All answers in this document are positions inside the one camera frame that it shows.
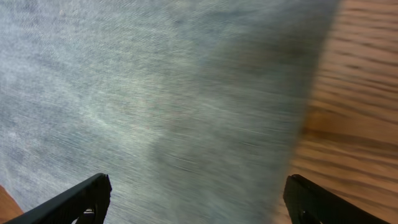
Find medium blue denim jeans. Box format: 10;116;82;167
1;0;338;223

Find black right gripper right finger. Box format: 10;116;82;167
283;174;388;224

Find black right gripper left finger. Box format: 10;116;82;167
6;173;112;224

